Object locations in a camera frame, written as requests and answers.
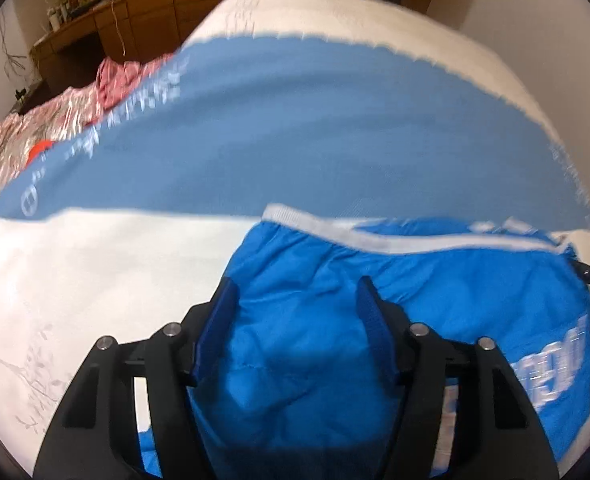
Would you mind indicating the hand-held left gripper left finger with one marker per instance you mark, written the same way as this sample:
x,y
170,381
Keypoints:
x,y
217,320

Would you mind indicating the wooden desk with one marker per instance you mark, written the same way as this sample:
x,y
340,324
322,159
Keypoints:
x,y
85,35

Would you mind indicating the small red object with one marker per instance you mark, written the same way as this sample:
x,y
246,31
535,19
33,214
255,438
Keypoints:
x,y
40,152

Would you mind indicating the blue puffer jacket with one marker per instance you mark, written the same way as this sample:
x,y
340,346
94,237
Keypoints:
x,y
300,360

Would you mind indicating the pink floral quilt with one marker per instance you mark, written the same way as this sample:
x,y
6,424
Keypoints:
x,y
20,130

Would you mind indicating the small green plant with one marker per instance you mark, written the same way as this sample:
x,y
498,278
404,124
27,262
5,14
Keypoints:
x,y
70,2

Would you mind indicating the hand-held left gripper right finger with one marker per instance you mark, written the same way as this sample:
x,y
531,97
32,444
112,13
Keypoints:
x,y
375,325

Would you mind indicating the pink crumpled cloth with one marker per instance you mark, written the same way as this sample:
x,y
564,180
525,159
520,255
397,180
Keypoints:
x,y
120,80

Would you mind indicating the blue and white bed cover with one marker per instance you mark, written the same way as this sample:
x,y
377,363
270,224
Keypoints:
x,y
275,125

